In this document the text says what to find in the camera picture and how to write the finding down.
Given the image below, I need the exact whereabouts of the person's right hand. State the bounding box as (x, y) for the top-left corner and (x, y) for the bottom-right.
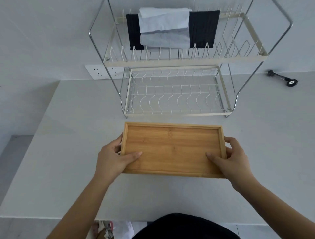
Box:
(206, 137), (254, 193)

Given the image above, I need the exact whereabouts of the person's left hand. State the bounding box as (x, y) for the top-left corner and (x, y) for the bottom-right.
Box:
(95, 133), (143, 184)

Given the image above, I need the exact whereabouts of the bamboo wooden tray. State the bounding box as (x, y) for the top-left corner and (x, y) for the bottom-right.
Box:
(120, 122), (227, 179)

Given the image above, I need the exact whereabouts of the person's left forearm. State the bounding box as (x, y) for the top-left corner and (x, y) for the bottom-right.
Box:
(46, 174), (116, 239)

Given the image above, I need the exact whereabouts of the person's right forearm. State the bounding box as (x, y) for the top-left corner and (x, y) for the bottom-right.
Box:
(231, 172), (315, 239)

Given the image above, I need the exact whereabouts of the white patterned plastic bag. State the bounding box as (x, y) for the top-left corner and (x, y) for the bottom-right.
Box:
(92, 220), (135, 239)

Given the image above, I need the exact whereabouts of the person's black clothing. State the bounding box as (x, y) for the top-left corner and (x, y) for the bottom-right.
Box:
(131, 213), (241, 239)

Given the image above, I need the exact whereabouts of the two-tier metal dish rack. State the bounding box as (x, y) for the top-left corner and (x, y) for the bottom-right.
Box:
(89, 0), (294, 118)

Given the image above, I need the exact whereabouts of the black cloth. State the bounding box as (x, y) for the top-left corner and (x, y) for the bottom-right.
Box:
(126, 10), (220, 51)

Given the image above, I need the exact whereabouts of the light grey folded cloth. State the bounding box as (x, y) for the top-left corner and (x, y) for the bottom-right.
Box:
(138, 7), (192, 49)

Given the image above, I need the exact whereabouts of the white wall power socket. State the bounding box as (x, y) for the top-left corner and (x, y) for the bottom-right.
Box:
(84, 64), (128, 80)

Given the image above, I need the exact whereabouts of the black handled tool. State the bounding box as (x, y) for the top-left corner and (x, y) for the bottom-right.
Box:
(267, 70), (298, 87)

